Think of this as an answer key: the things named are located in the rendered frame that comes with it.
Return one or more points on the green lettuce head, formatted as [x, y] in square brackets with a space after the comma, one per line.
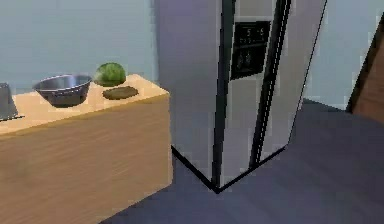
[110, 74]

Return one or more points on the silver double-door fridge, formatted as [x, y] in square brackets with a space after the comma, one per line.
[193, 83]

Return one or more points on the light wooden counter cabinet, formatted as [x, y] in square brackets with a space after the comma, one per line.
[83, 156]

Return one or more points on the silver metal bowl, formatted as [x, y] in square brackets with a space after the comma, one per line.
[63, 90]

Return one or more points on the brown wooden door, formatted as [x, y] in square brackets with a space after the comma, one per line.
[371, 83]

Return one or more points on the grey metal appliance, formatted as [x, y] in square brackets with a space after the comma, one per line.
[6, 101]

